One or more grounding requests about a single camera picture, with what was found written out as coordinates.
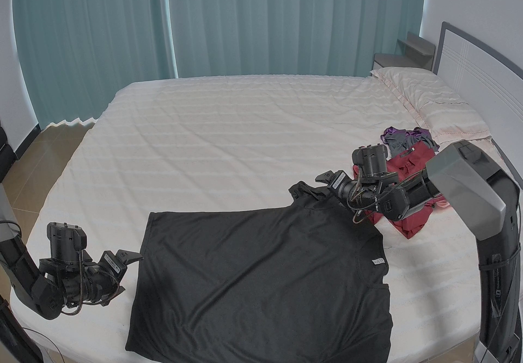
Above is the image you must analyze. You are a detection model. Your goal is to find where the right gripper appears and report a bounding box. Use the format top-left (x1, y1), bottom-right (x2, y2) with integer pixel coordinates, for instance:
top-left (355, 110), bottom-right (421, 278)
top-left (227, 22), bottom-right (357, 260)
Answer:
top-left (314, 170), bottom-right (373, 207)

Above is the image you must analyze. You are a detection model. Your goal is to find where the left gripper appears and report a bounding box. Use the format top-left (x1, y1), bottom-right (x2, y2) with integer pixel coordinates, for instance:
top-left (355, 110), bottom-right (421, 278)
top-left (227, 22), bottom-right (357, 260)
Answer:
top-left (85, 250), bottom-right (144, 307)

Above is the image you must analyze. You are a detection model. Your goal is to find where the black T-shirt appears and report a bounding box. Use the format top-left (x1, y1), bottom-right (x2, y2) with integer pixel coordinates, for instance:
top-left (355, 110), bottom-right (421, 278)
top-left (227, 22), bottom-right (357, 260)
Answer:
top-left (124, 181), bottom-right (394, 363)

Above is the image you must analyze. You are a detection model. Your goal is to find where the grey garment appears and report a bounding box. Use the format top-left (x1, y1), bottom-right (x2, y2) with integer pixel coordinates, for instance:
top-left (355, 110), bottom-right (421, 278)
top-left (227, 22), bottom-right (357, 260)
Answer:
top-left (386, 137), bottom-right (421, 154)

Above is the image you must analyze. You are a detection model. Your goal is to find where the purple garment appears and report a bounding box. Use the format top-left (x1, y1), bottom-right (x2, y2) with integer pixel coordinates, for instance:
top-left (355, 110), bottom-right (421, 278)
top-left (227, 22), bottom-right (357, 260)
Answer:
top-left (382, 126), bottom-right (441, 150)

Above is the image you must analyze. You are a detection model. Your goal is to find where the dark red garment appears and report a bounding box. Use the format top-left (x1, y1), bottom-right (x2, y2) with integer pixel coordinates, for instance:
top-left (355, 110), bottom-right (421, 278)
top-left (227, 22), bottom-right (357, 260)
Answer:
top-left (352, 140), bottom-right (440, 240)

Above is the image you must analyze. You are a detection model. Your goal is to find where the bed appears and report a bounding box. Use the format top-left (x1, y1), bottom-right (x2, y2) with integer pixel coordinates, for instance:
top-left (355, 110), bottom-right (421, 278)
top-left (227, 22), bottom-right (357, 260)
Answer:
top-left (8, 21), bottom-right (523, 363)

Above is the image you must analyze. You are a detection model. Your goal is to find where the grey bedside table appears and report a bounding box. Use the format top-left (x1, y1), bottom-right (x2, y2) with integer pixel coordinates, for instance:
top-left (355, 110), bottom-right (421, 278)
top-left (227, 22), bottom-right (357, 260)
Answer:
top-left (373, 32), bottom-right (436, 72)

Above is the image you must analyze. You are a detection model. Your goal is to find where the blue-green curtain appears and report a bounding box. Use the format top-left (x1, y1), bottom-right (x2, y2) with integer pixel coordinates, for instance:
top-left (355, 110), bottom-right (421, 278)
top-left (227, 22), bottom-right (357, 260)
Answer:
top-left (165, 0), bottom-right (428, 78)
top-left (12, 0), bottom-right (179, 131)

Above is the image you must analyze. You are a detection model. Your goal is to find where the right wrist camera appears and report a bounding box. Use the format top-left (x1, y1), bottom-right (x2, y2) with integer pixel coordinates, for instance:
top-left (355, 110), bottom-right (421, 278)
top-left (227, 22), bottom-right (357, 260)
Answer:
top-left (351, 144), bottom-right (398, 189)

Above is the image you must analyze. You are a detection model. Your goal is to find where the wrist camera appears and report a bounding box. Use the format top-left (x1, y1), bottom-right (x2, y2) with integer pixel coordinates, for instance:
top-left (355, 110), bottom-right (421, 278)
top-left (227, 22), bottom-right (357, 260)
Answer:
top-left (351, 144), bottom-right (398, 189)
top-left (46, 222), bottom-right (87, 272)

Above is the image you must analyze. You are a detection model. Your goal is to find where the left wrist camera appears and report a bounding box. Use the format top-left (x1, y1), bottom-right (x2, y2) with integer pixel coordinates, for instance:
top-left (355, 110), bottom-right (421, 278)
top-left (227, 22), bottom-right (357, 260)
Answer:
top-left (46, 222), bottom-right (87, 272)

